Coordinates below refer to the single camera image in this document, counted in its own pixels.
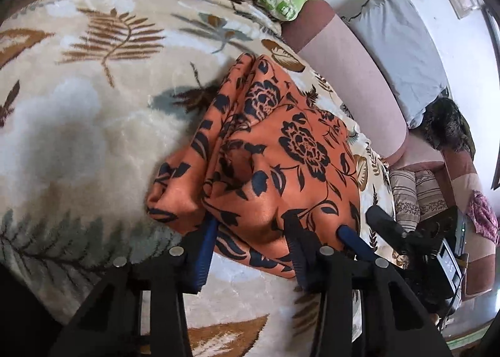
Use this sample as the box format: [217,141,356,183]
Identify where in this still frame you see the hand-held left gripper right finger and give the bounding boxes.
[280,212,451,357]

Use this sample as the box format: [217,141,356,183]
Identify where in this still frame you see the grey cushion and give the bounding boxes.
[339,0,450,130]

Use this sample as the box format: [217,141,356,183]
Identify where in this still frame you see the cream leaf-print blanket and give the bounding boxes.
[0,0,396,357]

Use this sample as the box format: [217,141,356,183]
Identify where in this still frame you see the purple patterned cloth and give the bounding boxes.
[467,190,500,247]

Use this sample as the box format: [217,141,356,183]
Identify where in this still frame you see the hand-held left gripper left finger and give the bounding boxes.
[51,218,219,357]

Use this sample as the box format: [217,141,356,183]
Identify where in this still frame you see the orange black floral garment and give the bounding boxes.
[146,52,372,280]

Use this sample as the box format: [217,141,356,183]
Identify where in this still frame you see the dark furry cloth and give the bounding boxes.
[422,97,476,153]

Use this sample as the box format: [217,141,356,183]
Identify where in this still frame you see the beige striped cushion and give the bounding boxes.
[388,168,448,231]

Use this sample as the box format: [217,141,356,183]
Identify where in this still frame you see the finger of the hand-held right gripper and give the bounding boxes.
[337,225,378,264]
[365,205,415,255]

